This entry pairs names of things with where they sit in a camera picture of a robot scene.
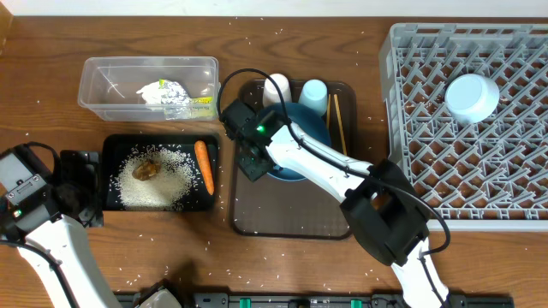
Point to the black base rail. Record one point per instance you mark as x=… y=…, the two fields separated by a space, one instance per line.
x=223 y=300

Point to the pile of white rice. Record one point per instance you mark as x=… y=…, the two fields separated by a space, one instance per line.
x=178 y=177

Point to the dark brown serving tray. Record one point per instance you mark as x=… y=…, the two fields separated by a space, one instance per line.
x=273 y=208

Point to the orange carrot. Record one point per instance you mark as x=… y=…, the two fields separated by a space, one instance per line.
x=203 y=160

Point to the wooden chopstick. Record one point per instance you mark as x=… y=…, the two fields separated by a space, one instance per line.
x=328 y=112
x=340 y=125

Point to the dark blue plate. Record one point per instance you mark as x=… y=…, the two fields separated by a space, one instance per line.
x=312 y=124

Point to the clear plastic bin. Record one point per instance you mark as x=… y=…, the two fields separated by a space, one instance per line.
x=108 y=85

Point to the foil wrapper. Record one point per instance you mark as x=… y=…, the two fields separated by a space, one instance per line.
x=174 y=98

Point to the light blue bowl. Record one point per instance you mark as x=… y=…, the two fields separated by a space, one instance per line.
x=471 y=98

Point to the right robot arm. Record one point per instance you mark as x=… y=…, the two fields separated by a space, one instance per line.
x=380 y=206

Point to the white napkin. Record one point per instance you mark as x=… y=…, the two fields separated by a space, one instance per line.
x=152 y=95

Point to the brown food lump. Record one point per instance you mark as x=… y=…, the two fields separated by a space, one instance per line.
x=147 y=170

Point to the wooden chopstick left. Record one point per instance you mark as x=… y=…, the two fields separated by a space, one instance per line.
x=328 y=112

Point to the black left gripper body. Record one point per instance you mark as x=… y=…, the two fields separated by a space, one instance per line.
x=83 y=181

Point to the grey dishwasher rack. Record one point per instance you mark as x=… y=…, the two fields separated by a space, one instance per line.
x=485 y=176

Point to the black plastic tray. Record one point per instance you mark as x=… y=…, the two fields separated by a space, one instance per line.
x=117 y=146

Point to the light blue plastic cup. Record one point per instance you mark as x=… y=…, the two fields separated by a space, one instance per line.
x=314 y=95

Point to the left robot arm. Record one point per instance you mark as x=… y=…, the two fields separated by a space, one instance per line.
x=60 y=254

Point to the yellow green snack packet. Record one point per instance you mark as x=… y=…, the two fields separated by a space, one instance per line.
x=202 y=108

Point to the pink plastic cup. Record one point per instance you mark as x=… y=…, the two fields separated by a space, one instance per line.
x=270 y=94

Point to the wooden chopstick right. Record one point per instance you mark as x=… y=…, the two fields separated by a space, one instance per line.
x=340 y=125

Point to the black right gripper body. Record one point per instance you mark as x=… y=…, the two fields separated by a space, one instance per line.
x=254 y=168

